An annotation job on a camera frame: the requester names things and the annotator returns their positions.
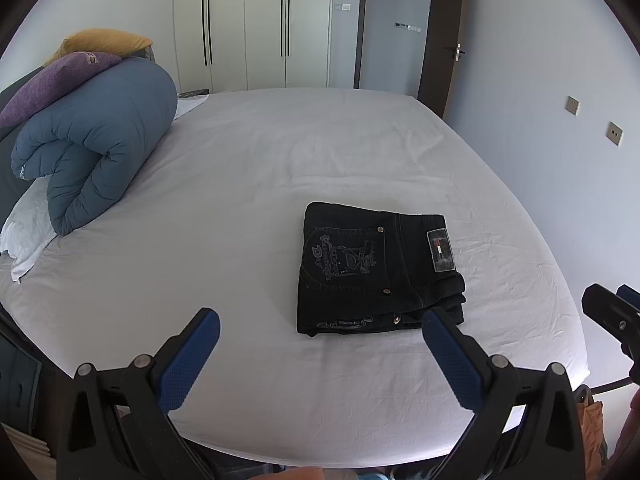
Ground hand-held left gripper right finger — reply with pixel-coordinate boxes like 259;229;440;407
421;308;586;480

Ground blue duvet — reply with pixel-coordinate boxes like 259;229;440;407
11;56;178;237

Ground white wardrobe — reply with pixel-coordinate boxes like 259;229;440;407
172;0;333;95

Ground white bed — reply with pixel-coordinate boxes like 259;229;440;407
0;87;591;466

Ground orange cloth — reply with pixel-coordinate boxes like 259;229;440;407
575;392;609;467

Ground dark brown door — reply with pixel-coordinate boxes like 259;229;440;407
417;0;466;121

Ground white pillow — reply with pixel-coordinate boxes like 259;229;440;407
0;177;63;285

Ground purple pillow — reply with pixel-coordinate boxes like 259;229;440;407
0;51;123;129

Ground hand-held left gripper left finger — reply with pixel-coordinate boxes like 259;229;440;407
56;307;222;480

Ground black denim pants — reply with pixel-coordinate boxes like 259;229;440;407
296;201;467;338

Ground dark cabinet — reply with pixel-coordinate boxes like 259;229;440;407
0;305;56;461

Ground yellow pillow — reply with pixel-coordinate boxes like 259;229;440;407
42;29;153;67

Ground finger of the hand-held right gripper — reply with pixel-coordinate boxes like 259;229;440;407
616;284;640;313
581;283;640;358

